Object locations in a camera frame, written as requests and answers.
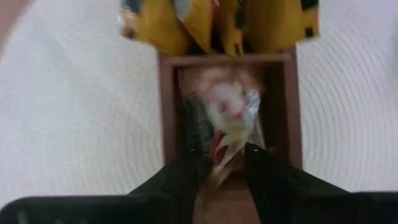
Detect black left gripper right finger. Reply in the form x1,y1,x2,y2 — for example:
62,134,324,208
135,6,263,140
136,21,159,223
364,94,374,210
244,143,352,224

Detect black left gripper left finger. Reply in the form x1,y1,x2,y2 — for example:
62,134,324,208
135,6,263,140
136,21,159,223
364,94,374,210
129,149,215,224

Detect brown wooden tea caddy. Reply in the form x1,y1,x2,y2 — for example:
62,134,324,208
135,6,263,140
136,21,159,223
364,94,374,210
157,46,305,224

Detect white round woven placemat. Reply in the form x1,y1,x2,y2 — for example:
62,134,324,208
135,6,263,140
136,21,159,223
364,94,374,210
0,0,398,208

